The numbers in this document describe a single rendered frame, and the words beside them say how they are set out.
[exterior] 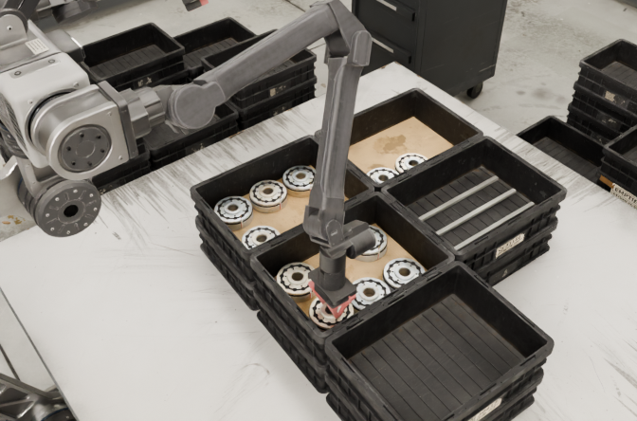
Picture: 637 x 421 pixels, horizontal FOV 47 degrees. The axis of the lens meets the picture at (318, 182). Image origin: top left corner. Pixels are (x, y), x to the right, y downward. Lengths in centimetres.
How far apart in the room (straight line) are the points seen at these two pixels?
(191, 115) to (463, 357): 82
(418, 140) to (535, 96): 185
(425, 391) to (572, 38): 325
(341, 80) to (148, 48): 202
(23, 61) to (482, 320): 113
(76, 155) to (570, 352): 126
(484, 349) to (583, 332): 35
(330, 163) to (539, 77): 280
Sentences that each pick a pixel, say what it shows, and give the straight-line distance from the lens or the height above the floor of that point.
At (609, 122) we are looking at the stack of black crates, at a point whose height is 39.
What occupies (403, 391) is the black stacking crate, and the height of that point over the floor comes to 83.
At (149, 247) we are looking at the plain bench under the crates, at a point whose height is 70.
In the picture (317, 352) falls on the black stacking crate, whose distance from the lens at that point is 166.
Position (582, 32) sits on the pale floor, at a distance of 467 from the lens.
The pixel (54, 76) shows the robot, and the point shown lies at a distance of 131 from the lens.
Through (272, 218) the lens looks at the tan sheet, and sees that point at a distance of 196.
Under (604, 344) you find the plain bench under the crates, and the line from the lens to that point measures 197.
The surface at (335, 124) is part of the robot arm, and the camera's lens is 147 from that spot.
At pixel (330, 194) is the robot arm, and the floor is 120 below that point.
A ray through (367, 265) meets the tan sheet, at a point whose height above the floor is 83.
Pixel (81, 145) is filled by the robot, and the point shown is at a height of 146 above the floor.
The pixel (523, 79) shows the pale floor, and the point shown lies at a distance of 413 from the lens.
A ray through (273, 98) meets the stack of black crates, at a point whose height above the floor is 48.
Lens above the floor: 219
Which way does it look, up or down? 41 degrees down
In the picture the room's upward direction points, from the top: 1 degrees counter-clockwise
